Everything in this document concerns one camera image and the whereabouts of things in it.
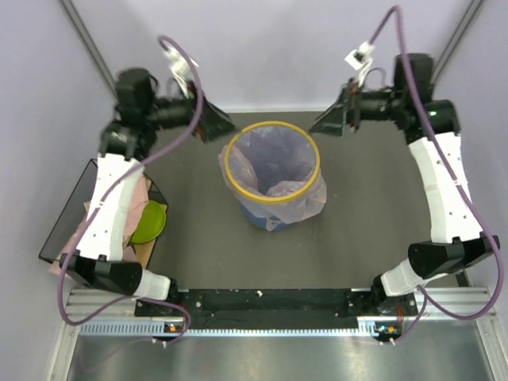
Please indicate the green plate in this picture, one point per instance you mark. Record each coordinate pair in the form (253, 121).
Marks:
(151, 224)

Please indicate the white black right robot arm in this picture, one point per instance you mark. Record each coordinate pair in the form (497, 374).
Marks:
(432, 131)

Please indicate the aluminium frame rail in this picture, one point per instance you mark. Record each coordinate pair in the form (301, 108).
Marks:
(441, 342)

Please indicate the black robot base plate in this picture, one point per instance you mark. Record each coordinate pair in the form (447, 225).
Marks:
(289, 308)

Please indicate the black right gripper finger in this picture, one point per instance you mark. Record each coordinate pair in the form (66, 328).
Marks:
(340, 107)
(330, 122)

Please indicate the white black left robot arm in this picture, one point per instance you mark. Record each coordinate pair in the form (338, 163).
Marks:
(144, 128)

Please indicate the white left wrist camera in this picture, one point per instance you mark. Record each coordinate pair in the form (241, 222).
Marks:
(180, 69)

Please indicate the black wire frame shelf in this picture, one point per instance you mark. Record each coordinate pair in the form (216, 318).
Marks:
(75, 210)

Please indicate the blue trash bin yellow rim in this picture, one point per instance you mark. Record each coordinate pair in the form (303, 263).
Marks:
(270, 222)

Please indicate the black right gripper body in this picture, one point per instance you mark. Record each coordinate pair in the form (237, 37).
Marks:
(353, 90)

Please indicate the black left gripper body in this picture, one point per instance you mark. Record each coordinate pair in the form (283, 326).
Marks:
(192, 101)

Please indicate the pink plastic trash bag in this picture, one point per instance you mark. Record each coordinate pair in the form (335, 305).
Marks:
(274, 182)
(137, 205)

